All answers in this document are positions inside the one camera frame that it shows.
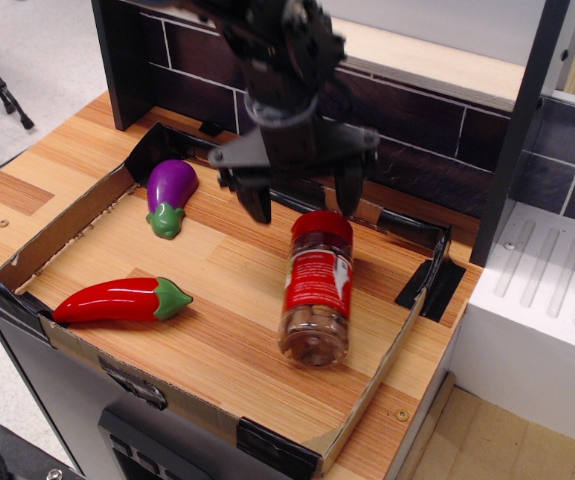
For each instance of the black toy oven panel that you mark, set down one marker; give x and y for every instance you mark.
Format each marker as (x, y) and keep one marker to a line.
(158, 448)

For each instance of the white toy sink drainboard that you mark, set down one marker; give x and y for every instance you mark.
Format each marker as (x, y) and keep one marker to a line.
(516, 343)

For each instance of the red toy chili pepper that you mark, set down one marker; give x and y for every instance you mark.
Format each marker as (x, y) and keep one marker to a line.
(128, 299)

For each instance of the brass screw front right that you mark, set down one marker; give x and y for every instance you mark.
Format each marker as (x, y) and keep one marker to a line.
(402, 415)

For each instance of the dark shelf frame with backsplash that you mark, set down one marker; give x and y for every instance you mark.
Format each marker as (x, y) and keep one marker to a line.
(444, 144)

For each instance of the red-lidded spice bottle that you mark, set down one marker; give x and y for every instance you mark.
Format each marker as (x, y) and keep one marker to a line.
(314, 326)

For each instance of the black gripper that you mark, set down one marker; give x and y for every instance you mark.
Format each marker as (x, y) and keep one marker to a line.
(286, 145)

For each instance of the purple toy eggplant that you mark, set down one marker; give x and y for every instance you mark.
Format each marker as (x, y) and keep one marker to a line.
(170, 185)

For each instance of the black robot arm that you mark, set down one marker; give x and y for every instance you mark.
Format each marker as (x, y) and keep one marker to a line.
(288, 52)

